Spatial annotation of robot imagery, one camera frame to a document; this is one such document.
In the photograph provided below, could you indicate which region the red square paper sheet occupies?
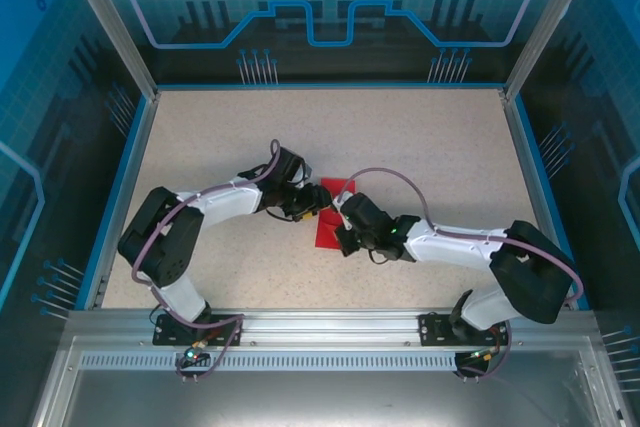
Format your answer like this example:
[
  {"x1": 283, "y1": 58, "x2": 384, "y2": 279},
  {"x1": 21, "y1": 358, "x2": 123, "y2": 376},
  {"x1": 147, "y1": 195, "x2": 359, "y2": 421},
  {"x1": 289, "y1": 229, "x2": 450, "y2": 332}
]
[{"x1": 313, "y1": 177, "x2": 359, "y2": 251}]

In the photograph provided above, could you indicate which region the grey sheet metal tray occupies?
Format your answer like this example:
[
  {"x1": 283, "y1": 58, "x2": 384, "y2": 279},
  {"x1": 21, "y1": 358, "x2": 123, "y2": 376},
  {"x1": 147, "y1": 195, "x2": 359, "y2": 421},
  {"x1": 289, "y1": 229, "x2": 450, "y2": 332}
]
[{"x1": 29, "y1": 335, "x2": 629, "y2": 427}]

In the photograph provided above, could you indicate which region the blue trimmed aluminium side rail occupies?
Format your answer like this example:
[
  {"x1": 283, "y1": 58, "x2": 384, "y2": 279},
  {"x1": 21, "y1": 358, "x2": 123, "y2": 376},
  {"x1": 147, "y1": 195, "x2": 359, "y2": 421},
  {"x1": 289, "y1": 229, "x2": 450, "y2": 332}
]
[
  {"x1": 499, "y1": 89, "x2": 592, "y2": 312},
  {"x1": 74, "y1": 89, "x2": 161, "y2": 312}
]

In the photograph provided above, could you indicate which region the thin aluminium table edge rail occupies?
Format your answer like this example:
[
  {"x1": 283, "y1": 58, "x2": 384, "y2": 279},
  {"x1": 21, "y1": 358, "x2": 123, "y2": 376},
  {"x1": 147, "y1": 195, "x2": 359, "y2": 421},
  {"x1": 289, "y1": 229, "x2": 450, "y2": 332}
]
[{"x1": 155, "y1": 81, "x2": 507, "y2": 94}]

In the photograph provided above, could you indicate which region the blue printed side panel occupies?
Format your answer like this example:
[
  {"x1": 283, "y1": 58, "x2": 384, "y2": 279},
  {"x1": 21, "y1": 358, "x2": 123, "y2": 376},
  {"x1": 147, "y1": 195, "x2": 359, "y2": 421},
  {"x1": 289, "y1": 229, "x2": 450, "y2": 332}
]
[
  {"x1": 517, "y1": 0, "x2": 640, "y2": 427},
  {"x1": 0, "y1": 0, "x2": 151, "y2": 427}
]

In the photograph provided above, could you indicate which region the aluminium frame post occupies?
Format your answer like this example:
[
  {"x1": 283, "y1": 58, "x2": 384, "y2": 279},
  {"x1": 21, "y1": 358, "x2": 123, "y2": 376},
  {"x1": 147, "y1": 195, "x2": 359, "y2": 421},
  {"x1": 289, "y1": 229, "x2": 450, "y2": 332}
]
[
  {"x1": 54, "y1": 0, "x2": 161, "y2": 103},
  {"x1": 502, "y1": 0, "x2": 604, "y2": 101}
]

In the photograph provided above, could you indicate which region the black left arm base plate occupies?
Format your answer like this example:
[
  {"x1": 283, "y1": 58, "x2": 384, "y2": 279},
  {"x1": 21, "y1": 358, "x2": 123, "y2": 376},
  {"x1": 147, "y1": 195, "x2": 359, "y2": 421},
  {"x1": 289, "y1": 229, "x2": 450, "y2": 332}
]
[{"x1": 152, "y1": 313, "x2": 245, "y2": 347}]

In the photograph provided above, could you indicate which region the green lit cable connector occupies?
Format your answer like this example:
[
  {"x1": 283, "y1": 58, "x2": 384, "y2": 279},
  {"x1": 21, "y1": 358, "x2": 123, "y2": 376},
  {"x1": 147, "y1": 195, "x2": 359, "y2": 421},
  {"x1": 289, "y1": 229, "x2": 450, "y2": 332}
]
[
  {"x1": 467, "y1": 346, "x2": 502, "y2": 364},
  {"x1": 182, "y1": 339, "x2": 212, "y2": 364}
]

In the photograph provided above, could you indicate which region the aluminium mounting rail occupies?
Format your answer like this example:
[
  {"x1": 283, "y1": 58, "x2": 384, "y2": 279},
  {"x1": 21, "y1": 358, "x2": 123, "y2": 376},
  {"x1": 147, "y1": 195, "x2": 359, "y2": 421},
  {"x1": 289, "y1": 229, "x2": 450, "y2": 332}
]
[{"x1": 66, "y1": 307, "x2": 599, "y2": 348}]

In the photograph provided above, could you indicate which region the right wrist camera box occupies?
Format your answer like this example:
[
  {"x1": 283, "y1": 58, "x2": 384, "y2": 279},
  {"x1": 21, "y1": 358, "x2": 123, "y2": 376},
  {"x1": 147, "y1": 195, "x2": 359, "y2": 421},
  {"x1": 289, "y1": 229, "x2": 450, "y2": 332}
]
[{"x1": 332, "y1": 190, "x2": 357, "y2": 216}]

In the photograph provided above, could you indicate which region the slotted grey cable duct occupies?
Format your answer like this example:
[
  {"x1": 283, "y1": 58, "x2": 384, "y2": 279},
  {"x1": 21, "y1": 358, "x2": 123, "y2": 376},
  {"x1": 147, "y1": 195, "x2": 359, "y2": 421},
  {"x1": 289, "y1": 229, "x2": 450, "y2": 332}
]
[{"x1": 78, "y1": 352, "x2": 464, "y2": 373}]

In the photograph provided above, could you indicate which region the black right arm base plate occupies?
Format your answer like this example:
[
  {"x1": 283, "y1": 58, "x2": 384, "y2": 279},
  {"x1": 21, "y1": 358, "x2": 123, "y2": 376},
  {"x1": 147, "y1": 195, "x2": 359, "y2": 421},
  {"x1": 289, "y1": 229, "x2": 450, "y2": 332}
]
[{"x1": 418, "y1": 311, "x2": 512, "y2": 347}]

